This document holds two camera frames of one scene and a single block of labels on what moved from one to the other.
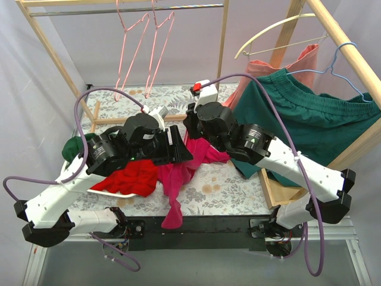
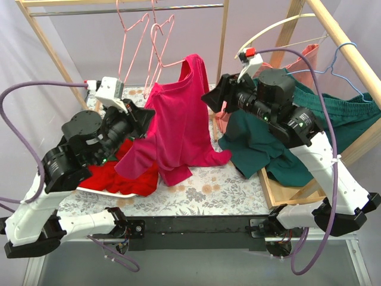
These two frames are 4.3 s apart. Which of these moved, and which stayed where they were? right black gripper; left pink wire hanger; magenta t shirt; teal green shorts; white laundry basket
Moved: right black gripper; magenta t shirt
Stayed: left pink wire hanger; white laundry basket; teal green shorts
